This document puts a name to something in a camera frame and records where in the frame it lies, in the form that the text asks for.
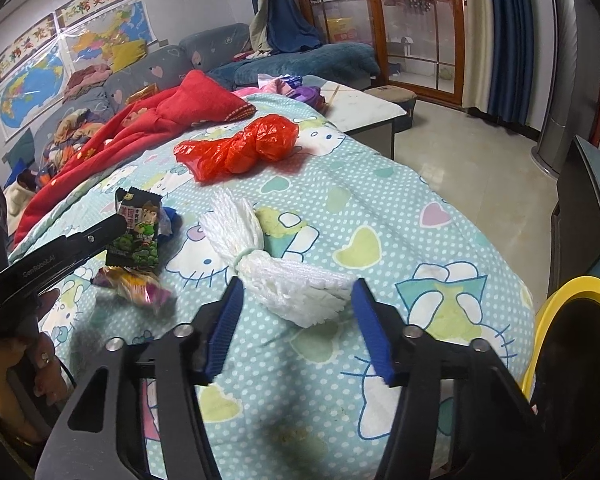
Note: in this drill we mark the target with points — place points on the purple candy wrapper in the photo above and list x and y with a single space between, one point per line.
143 289

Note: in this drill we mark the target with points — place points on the person's left hand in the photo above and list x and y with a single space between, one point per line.
30 377

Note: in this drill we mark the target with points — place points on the Hello Kitty teal quilt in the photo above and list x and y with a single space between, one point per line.
292 402

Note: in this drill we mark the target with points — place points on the blue grey sofa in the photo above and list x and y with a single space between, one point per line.
102 91

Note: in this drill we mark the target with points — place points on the tv cabinet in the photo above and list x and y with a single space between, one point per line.
575 220

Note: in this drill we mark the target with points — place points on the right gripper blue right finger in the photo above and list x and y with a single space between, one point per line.
494 432

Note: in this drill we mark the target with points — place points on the china map poster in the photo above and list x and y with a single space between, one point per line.
92 41

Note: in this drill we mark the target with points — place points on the blue curtain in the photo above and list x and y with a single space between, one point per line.
513 60
279 27

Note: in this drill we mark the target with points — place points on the small round stool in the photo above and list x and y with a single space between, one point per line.
403 97

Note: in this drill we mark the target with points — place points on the right embroidered wall picture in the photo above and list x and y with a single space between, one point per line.
76 11

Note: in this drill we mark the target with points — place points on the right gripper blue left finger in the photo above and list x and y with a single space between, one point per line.
100 433

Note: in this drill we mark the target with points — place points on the purple clothes pile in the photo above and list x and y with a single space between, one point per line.
293 88

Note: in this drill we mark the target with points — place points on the blue rubber glove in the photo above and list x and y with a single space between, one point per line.
169 224

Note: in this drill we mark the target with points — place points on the blue curtain left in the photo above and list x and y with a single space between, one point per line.
279 27

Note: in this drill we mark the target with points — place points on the left embroidered wall picture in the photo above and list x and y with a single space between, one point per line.
27 44

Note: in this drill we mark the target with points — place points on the dark green snack packet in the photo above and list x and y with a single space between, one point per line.
137 247

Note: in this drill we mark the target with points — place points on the wooden glass sliding door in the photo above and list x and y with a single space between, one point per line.
418 44

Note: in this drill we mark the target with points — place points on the white coffee table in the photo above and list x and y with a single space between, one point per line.
368 119

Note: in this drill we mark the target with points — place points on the embroidered wall picture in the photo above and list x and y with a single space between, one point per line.
76 11
27 44

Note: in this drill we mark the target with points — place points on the red blanket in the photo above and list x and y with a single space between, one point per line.
140 126

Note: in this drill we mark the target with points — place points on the blue curtain right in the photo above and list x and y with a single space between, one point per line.
513 60

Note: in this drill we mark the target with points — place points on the yellow rimmed trash bin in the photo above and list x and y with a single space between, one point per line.
562 382

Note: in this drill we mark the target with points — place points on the world map poster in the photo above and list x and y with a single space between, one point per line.
32 89

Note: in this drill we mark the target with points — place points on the silver tower air conditioner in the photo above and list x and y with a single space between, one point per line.
575 87

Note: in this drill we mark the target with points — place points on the red plastic bag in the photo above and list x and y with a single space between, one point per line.
270 139

